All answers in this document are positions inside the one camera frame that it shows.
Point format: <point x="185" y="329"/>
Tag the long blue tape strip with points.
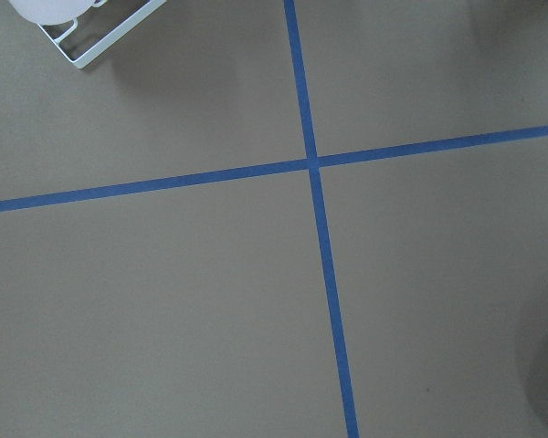
<point x="321" y="221"/>

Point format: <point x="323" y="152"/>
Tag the crossing blue tape strip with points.
<point x="252" y="171"/>

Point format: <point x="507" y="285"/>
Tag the white wire rack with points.
<point x="84" y="38"/>

